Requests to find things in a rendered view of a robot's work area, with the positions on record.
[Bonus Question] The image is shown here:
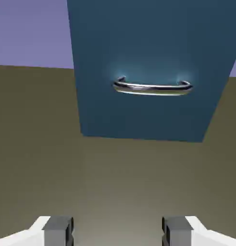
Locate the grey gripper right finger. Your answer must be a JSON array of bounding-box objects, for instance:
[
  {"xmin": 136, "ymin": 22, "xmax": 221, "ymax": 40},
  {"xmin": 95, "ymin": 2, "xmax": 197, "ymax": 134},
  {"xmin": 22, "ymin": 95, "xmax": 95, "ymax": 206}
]
[{"xmin": 161, "ymin": 215, "xmax": 236, "ymax": 246}]

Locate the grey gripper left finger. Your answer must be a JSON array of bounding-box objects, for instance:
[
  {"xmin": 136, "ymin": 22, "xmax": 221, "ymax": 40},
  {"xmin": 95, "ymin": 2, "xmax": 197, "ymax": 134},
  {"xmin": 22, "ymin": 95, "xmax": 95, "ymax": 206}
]
[{"xmin": 0, "ymin": 216, "xmax": 75, "ymax": 246}]

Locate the blue drawer front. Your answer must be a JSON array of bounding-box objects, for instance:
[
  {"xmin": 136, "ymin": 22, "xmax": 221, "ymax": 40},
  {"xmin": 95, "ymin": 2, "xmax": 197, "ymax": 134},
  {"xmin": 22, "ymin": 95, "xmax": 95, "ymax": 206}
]
[{"xmin": 66, "ymin": 0, "xmax": 236, "ymax": 143}]

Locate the blue painted cabinet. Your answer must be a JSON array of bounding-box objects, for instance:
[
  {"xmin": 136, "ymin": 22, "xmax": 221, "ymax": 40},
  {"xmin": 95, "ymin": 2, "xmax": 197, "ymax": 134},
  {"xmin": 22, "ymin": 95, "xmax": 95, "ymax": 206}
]
[{"xmin": 66, "ymin": 0, "xmax": 236, "ymax": 143}]

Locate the curved silver metal handle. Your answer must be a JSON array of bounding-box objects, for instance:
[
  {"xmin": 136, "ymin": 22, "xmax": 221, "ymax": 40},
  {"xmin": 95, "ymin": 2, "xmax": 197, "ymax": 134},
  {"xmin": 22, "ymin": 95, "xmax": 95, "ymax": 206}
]
[{"xmin": 112, "ymin": 76, "xmax": 194, "ymax": 97}]

